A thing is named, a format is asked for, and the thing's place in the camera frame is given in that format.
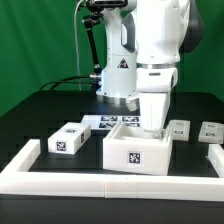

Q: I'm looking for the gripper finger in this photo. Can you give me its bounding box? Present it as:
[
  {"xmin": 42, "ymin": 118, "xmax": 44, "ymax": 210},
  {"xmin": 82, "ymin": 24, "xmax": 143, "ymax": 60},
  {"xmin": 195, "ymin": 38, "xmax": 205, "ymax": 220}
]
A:
[{"xmin": 153, "ymin": 130, "xmax": 164, "ymax": 139}]

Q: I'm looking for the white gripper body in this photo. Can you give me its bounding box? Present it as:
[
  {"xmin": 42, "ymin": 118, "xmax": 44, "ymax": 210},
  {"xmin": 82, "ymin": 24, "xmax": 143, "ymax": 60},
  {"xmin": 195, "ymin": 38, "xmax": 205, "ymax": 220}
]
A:
[{"xmin": 136, "ymin": 68, "xmax": 176, "ymax": 132}]

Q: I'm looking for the white cabinet body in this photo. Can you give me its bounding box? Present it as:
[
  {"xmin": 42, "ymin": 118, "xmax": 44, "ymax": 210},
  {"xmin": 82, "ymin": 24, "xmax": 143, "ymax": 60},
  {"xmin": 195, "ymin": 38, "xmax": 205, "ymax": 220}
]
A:
[{"xmin": 103, "ymin": 122, "xmax": 172, "ymax": 176}]

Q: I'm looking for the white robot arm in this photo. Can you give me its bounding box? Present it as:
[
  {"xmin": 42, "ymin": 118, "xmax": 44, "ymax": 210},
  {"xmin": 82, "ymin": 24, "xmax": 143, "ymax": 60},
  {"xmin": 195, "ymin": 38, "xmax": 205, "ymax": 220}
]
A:
[{"xmin": 86, "ymin": 0, "xmax": 203, "ymax": 133}]

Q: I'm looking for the white flat tagged panel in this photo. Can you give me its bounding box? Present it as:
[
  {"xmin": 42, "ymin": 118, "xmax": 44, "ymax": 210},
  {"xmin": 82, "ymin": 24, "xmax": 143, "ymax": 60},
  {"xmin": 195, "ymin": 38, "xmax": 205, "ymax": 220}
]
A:
[{"xmin": 82, "ymin": 115, "xmax": 141, "ymax": 130}]

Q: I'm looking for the white tagged rectangular block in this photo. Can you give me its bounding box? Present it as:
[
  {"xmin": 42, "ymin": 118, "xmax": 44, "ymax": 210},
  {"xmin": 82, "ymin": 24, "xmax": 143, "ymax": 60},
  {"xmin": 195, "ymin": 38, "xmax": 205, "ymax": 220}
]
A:
[{"xmin": 48, "ymin": 122, "xmax": 91, "ymax": 155}]

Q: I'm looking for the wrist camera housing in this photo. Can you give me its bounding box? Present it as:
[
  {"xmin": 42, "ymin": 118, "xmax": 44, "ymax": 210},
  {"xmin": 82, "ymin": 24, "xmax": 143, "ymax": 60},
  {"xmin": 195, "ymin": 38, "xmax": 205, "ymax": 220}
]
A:
[{"xmin": 126, "ymin": 91, "xmax": 139, "ymax": 111}]

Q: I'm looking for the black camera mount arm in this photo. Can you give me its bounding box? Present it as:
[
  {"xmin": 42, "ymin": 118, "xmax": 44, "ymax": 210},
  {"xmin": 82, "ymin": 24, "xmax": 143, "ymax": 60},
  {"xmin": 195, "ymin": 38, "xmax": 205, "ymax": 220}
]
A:
[{"xmin": 82, "ymin": 0, "xmax": 128, "ymax": 90}]

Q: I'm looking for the white thin cable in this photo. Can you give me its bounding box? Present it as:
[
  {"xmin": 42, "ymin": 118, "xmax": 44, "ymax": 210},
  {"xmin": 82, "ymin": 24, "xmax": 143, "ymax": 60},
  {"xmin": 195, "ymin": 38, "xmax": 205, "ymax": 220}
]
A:
[{"xmin": 73, "ymin": 0, "xmax": 84, "ymax": 92}]

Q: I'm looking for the black cable bundle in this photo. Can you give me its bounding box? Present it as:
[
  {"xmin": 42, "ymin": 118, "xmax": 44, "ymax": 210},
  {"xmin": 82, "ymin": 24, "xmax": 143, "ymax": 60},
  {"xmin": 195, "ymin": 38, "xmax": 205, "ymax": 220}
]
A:
[{"xmin": 39, "ymin": 75, "xmax": 101, "ymax": 92}]

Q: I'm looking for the white U-shaped border frame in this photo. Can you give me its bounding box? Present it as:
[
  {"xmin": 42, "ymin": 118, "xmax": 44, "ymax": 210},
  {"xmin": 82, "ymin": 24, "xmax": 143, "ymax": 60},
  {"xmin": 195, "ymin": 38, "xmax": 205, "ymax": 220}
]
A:
[{"xmin": 0, "ymin": 139, "xmax": 224, "ymax": 202}]

